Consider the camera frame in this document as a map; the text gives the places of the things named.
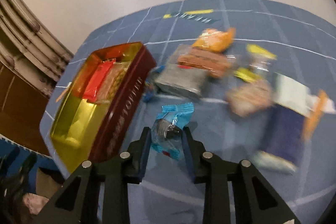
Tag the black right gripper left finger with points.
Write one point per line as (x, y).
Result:
(139, 154)

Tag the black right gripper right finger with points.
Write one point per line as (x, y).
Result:
(193, 151)

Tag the blue clear candy wrapper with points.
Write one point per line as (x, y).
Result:
(166, 132)

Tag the grey sesame cake packet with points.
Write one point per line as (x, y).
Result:
(180, 81)

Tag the white navy box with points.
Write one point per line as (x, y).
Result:
(282, 146)

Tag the clear fried snack bag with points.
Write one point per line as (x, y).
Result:
(216, 64)

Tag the red gold tin box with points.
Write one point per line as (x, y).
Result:
(75, 130)

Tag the small blue candy packet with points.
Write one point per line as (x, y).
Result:
(150, 86)

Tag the red snack packet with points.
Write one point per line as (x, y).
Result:
(97, 80)

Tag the clear peanut snack bag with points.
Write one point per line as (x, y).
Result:
(112, 82)

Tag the blue grid tablecloth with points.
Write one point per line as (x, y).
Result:
(197, 111)

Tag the yellow clear candy packet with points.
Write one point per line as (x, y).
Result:
(255, 65)

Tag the orange snack packet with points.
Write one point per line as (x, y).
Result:
(214, 40)

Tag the orange tape strip right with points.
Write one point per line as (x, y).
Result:
(314, 117)

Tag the beige curtain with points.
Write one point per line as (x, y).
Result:
(28, 48)

